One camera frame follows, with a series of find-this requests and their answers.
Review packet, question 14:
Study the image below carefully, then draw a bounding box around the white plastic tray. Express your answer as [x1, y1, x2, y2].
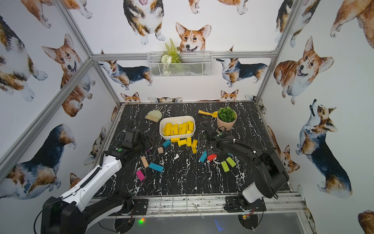
[159, 116, 196, 140]

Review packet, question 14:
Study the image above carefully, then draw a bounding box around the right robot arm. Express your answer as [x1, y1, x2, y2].
[202, 126, 289, 203]

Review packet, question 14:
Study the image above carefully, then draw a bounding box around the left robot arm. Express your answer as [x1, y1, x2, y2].
[37, 128, 153, 234]

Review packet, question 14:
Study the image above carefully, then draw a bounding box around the red block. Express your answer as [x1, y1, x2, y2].
[207, 154, 217, 161]

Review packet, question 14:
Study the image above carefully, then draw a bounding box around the teal slanted block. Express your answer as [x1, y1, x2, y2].
[199, 150, 207, 162]

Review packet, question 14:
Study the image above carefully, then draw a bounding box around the natural wood block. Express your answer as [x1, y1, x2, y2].
[141, 156, 149, 168]

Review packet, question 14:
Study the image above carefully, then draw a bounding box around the green block right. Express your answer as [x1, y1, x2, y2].
[226, 157, 236, 168]

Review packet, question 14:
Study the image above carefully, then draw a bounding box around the green block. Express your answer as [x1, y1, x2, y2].
[221, 161, 230, 173]
[226, 157, 236, 168]

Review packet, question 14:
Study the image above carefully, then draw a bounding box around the pink pot green plant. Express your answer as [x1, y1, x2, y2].
[217, 107, 237, 131]

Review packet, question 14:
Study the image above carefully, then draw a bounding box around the green block left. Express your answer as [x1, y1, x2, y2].
[221, 161, 230, 173]

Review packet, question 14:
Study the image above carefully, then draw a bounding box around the yellow toy shovel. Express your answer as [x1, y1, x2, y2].
[198, 110, 218, 118]

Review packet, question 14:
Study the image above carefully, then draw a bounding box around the green hand brush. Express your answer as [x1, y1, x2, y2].
[145, 110, 163, 122]

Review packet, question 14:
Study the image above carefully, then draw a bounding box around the small teal block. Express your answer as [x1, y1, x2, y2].
[162, 139, 171, 148]

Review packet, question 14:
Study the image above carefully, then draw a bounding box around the magenta block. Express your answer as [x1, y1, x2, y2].
[136, 170, 146, 181]

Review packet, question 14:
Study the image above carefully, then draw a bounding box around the teal long block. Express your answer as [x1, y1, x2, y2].
[149, 163, 164, 172]

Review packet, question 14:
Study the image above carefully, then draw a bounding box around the green fern with flower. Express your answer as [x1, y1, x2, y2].
[160, 39, 182, 76]

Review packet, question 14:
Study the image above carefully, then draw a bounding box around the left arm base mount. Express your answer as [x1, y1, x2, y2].
[117, 199, 149, 216]

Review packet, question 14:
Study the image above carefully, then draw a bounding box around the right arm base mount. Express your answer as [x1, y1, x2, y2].
[224, 196, 266, 213]

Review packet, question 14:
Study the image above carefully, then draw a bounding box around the white wire wall basket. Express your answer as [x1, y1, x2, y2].
[147, 52, 213, 78]

